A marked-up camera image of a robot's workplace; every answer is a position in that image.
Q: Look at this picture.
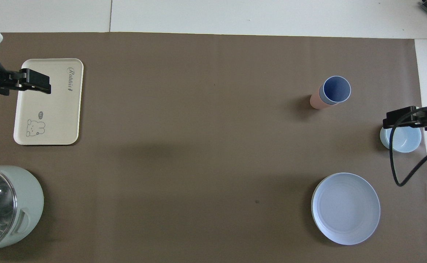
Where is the light blue bowl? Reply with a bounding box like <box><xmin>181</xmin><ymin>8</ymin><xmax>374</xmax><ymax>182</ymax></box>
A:
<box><xmin>380</xmin><ymin>125</ymin><xmax>422</xmax><ymax>153</ymax></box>

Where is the brown paper table mat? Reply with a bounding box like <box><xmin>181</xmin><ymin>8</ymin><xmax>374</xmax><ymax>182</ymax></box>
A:
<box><xmin>0</xmin><ymin>32</ymin><xmax>427</xmax><ymax>263</ymax></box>

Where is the blue plastic cup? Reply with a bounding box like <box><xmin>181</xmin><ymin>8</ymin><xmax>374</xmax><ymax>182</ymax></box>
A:
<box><xmin>319</xmin><ymin>76</ymin><xmax>351</xmax><ymax>106</ymax></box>

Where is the blue round plate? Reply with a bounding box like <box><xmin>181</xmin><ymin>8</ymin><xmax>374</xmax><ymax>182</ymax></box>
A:
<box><xmin>311</xmin><ymin>172</ymin><xmax>381</xmax><ymax>245</ymax></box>

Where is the pink plastic cup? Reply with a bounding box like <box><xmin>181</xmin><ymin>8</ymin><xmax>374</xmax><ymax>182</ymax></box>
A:
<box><xmin>310</xmin><ymin>91</ymin><xmax>329</xmax><ymax>110</ymax></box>

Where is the pale green cooking pot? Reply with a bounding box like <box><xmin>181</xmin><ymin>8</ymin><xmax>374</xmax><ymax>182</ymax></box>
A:
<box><xmin>0</xmin><ymin>165</ymin><xmax>45</xmax><ymax>256</ymax></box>

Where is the cream rabbit print tray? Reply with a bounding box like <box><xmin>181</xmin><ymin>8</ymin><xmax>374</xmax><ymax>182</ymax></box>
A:
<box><xmin>13</xmin><ymin>58</ymin><xmax>84</xmax><ymax>146</ymax></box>

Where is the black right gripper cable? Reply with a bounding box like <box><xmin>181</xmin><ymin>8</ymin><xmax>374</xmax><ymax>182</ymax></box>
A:
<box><xmin>389</xmin><ymin>105</ymin><xmax>427</xmax><ymax>187</ymax></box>

